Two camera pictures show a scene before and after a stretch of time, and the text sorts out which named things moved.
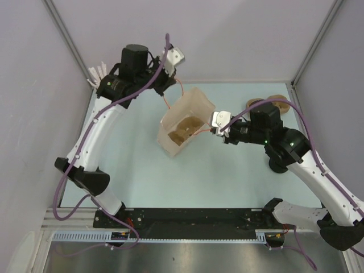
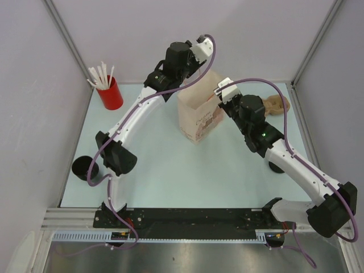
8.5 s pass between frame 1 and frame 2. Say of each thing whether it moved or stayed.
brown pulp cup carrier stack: stayed
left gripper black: moved
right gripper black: moved
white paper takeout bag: moved
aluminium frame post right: stayed
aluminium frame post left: stayed
